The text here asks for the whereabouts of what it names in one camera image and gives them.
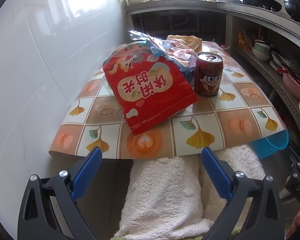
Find red drink can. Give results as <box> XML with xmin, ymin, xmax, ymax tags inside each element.
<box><xmin>194</xmin><ymin>52</ymin><xmax>224</xmax><ymax>98</ymax></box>

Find stack of green white bowls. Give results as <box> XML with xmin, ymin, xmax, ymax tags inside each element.
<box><xmin>252</xmin><ymin>41</ymin><xmax>272</xmax><ymax>61</ymax></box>

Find person's right hand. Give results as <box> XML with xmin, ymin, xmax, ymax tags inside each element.
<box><xmin>285</xmin><ymin>209</ymin><xmax>300</xmax><ymax>240</ymax></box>

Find black wok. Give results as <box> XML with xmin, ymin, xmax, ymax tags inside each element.
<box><xmin>250</xmin><ymin>0</ymin><xmax>283</xmax><ymax>13</ymax></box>

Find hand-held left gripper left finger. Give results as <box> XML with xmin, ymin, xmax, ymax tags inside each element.
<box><xmin>17</xmin><ymin>146</ymin><xmax>103</xmax><ymax>240</ymax></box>

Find stack of white plates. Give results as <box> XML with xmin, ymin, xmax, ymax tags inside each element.
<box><xmin>270</xmin><ymin>51</ymin><xmax>290</xmax><ymax>70</ymax></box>

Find crumpled yellowish plastic bag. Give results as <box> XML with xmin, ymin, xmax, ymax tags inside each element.
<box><xmin>166</xmin><ymin>34</ymin><xmax>203</xmax><ymax>52</ymax></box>

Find grey kitchen counter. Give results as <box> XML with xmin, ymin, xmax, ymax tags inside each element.
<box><xmin>125</xmin><ymin>0</ymin><xmax>300</xmax><ymax>63</ymax></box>

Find red snack bag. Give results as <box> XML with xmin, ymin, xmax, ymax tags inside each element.
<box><xmin>102</xmin><ymin>51</ymin><xmax>198</xmax><ymax>136</ymax></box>

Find blue plastic basket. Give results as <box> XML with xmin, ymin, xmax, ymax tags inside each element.
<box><xmin>250</xmin><ymin>129</ymin><xmax>290</xmax><ymax>159</ymax></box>

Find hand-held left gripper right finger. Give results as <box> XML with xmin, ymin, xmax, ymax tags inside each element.
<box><xmin>201</xmin><ymin>146</ymin><xmax>284</xmax><ymax>240</ymax></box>

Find orange snack packet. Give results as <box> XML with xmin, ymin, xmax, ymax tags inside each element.
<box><xmin>237</xmin><ymin>31</ymin><xmax>250</xmax><ymax>49</ymax></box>

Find perforated metal shelf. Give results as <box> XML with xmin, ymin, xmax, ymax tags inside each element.
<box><xmin>234</xmin><ymin>46</ymin><xmax>300</xmax><ymax>155</ymax></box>

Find patterned tablecloth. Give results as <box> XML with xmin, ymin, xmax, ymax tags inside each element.
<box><xmin>48</xmin><ymin>40</ymin><xmax>287</xmax><ymax>160</ymax></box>

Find pink plastic basin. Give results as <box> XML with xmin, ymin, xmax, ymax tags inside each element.
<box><xmin>282</xmin><ymin>72</ymin><xmax>300</xmax><ymax>100</ymax></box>

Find clear blue plastic wrappers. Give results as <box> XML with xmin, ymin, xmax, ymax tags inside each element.
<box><xmin>129</xmin><ymin>30</ymin><xmax>198</xmax><ymax>80</ymax></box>

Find white fleece trousers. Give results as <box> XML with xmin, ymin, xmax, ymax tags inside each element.
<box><xmin>115</xmin><ymin>144</ymin><xmax>265</xmax><ymax>240</ymax></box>

